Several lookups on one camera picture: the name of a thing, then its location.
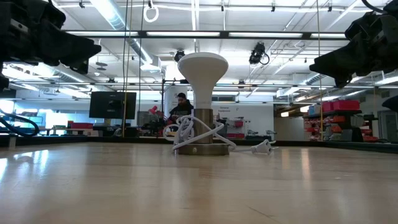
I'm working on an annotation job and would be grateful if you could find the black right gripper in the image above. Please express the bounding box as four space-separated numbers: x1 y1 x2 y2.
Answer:
309 18 392 88

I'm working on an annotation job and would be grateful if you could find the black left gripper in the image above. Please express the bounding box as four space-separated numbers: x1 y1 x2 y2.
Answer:
14 18 102 75

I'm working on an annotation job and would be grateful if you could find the large red storage bin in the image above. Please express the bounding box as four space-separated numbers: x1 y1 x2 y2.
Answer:
332 99 361 111

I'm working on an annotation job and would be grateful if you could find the storage shelf rack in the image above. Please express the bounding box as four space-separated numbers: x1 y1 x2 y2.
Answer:
303 99 380 143

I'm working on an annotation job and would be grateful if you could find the black monitor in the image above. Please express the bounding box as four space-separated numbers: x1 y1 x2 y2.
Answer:
89 91 137 120

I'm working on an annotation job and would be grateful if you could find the black ceiling spotlight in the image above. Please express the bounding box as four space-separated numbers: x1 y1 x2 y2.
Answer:
174 49 187 63

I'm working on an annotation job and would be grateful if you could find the black overhead crossbar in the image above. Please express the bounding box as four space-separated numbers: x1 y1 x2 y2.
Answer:
65 30 354 40

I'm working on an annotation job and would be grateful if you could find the person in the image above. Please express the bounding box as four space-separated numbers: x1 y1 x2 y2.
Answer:
169 92 195 125

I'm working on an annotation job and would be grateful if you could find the white hanging ring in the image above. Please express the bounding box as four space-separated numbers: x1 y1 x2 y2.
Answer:
142 5 160 24

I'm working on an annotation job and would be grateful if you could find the black arm supply cable bundle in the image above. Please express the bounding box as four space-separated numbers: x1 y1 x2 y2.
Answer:
0 108 40 138

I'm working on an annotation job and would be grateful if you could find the black overhead camera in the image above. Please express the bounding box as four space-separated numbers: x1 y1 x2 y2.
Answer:
248 42 271 66

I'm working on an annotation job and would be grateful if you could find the white lamp power cord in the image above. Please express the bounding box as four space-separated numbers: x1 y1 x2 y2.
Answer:
162 114 279 156

